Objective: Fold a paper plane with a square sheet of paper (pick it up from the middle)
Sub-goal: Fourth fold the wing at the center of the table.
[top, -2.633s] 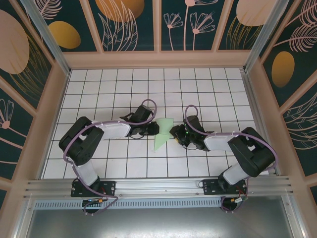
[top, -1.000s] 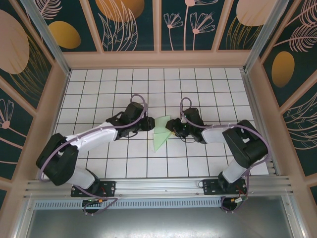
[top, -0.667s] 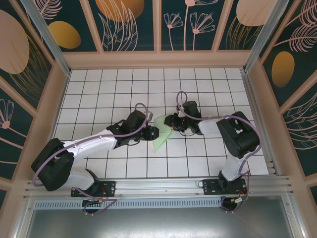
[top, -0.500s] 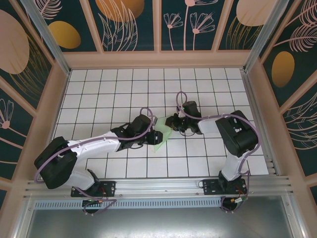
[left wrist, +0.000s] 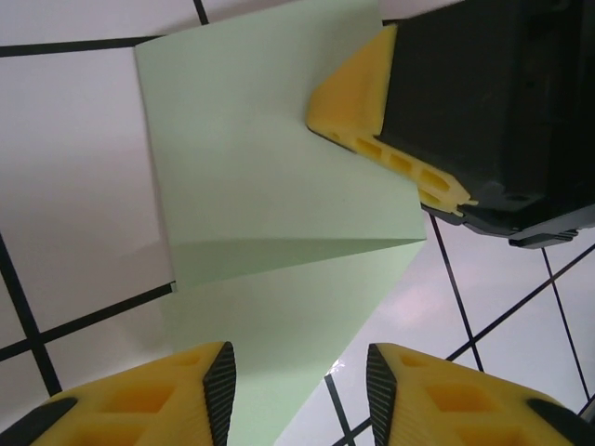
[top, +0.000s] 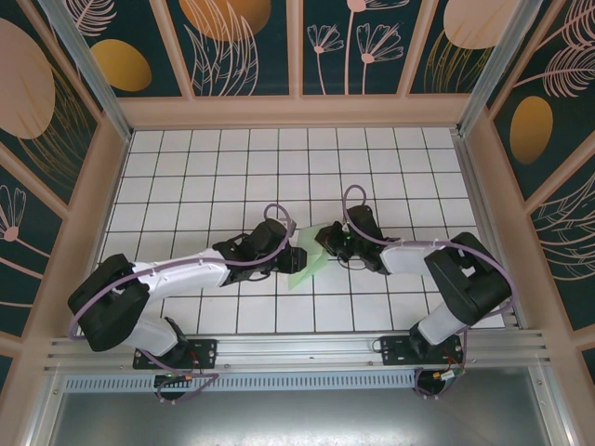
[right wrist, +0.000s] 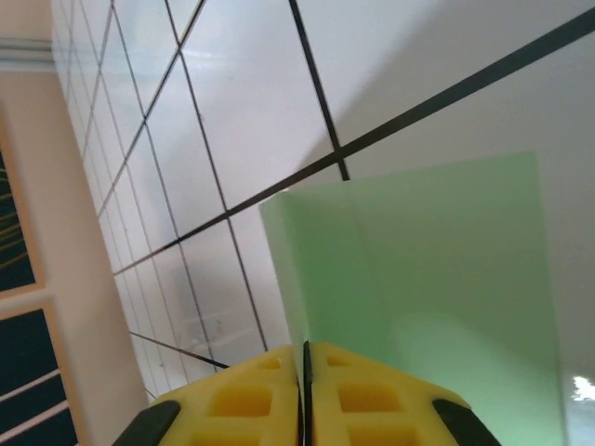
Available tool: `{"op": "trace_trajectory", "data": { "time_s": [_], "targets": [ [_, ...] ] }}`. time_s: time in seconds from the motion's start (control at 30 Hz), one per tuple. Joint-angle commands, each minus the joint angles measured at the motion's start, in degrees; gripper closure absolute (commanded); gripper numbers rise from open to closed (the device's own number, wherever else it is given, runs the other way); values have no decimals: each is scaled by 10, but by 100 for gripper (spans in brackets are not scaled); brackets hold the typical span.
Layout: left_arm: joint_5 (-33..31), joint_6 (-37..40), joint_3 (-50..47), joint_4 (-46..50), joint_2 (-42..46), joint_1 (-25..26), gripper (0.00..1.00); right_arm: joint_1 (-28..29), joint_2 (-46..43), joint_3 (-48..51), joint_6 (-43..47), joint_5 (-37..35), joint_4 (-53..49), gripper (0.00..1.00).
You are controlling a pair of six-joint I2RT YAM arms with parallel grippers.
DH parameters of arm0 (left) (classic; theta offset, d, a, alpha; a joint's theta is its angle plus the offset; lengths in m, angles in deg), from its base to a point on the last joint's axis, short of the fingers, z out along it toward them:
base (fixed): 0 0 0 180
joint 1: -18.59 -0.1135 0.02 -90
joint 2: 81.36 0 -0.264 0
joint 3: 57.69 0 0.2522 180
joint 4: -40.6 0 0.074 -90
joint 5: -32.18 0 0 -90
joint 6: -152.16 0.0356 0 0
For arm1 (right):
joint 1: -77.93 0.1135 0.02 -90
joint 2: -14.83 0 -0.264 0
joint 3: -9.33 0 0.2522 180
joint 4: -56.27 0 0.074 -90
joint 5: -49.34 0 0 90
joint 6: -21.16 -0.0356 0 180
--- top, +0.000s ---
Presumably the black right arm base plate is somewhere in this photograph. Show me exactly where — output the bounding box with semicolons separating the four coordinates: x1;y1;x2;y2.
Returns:
379;334;465;368

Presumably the light green cloth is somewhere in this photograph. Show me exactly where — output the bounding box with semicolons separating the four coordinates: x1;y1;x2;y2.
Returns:
286;225;329;292

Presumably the small electronics board with connector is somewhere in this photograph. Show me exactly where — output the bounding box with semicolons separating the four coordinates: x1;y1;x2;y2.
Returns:
154;371;205;387
431;366;466;385

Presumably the aluminium corner post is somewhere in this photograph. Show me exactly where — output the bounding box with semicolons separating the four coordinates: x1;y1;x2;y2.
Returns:
37;0;135;141
455;0;536;137

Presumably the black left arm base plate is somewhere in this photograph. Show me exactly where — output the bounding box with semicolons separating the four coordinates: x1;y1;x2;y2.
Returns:
133;337;218;371

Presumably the aluminium frame bar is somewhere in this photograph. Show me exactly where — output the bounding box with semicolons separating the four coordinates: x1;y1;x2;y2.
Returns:
529;357;575;446
25;371;66;446

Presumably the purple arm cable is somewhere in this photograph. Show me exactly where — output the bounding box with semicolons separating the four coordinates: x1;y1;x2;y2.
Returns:
68;203;297;404
342;184;517;400

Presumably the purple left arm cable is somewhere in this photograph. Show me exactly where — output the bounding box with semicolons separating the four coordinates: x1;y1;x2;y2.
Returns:
68;203;297;404

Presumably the long aluminium mounting rail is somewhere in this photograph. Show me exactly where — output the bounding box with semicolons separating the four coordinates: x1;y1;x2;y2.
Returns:
44;328;553;374

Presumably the grey slotted cable duct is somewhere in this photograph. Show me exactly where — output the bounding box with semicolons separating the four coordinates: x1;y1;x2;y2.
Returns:
62;374;419;393

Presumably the grey metal sheet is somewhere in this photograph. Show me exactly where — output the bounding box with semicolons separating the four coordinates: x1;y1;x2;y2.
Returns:
44;366;575;446

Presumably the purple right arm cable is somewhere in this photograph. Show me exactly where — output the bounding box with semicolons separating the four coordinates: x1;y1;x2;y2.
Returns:
342;184;517;400

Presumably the aluminium side rail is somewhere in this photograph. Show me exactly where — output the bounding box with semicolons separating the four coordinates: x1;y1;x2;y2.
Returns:
453;132;529;331

